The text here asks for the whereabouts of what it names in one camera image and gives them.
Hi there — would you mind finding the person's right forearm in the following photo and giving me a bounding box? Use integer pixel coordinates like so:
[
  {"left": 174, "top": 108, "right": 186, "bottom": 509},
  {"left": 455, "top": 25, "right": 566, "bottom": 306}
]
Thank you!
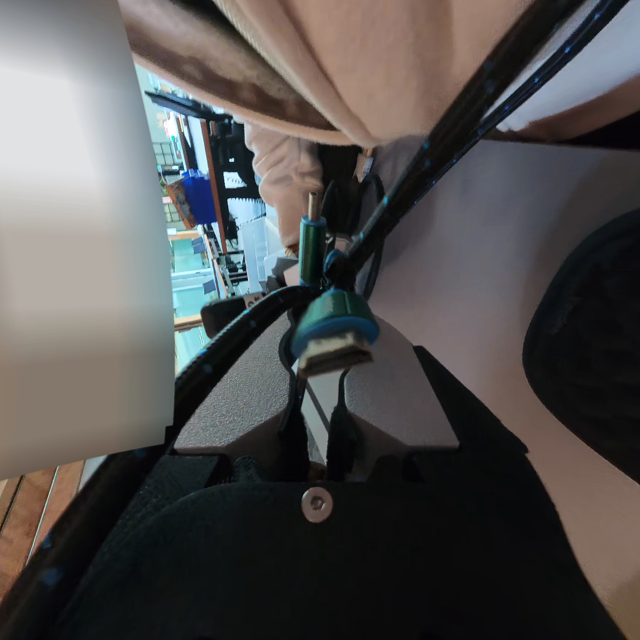
[{"left": 245, "top": 122, "right": 326, "bottom": 256}]

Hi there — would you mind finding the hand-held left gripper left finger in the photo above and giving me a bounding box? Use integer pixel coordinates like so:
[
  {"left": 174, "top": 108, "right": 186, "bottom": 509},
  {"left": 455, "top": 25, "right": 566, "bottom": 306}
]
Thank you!
[{"left": 174, "top": 312, "right": 310, "bottom": 477}]

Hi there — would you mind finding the black braided green-plug HDMI cable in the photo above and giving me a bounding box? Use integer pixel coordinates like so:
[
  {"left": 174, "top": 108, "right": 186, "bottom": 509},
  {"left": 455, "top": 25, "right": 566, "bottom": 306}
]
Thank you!
[
  {"left": 0, "top": 191, "right": 331, "bottom": 640},
  {"left": 291, "top": 0, "right": 633, "bottom": 379}
]

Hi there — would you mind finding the blue plastic crate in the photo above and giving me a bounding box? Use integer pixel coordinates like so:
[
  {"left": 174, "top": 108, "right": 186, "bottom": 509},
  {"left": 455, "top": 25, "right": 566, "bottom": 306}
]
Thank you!
[{"left": 180, "top": 169, "right": 217, "bottom": 226}]

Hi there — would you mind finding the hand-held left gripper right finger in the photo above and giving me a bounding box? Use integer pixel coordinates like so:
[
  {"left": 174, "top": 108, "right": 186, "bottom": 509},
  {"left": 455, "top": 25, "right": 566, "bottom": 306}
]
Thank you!
[{"left": 326, "top": 317, "right": 461, "bottom": 480}]

